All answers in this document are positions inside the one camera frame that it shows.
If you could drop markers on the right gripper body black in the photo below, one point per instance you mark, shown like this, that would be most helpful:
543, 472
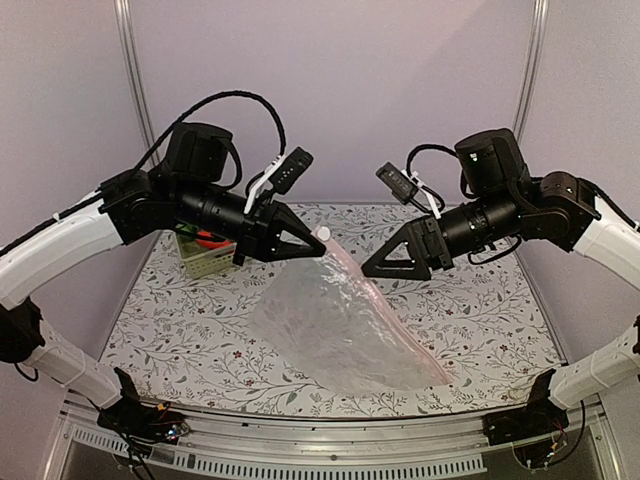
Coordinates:
440, 256

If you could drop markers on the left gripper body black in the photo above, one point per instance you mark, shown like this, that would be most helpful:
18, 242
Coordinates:
253, 232

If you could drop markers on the clear zip top bag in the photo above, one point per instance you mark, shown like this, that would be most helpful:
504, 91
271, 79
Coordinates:
325, 319

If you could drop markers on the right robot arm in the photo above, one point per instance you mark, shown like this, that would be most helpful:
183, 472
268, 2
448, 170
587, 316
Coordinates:
504, 200

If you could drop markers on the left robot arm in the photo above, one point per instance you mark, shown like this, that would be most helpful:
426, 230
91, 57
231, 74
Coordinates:
184, 188

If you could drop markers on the toy carrot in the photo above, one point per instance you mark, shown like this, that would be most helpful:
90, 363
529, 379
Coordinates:
212, 242

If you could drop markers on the cream plastic basket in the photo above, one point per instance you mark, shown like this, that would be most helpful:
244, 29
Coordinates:
200, 262

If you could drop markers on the floral table mat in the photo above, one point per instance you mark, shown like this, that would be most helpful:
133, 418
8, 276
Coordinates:
191, 342

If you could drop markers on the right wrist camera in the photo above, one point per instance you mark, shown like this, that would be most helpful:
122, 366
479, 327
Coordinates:
409, 189

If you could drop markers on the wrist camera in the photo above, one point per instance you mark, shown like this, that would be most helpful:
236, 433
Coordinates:
409, 189
277, 179

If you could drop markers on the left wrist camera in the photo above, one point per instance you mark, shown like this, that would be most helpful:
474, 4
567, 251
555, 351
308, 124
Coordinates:
277, 179

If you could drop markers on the front aluminium rail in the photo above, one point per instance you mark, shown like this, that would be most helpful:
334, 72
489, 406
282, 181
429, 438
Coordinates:
236, 445

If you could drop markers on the right metal frame post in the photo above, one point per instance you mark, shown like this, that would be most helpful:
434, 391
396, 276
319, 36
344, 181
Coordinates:
532, 64

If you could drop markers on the metal frame post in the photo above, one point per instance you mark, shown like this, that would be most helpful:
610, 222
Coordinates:
125, 28
532, 64

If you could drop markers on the left metal frame post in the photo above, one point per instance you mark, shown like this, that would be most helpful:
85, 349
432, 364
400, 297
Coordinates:
125, 28

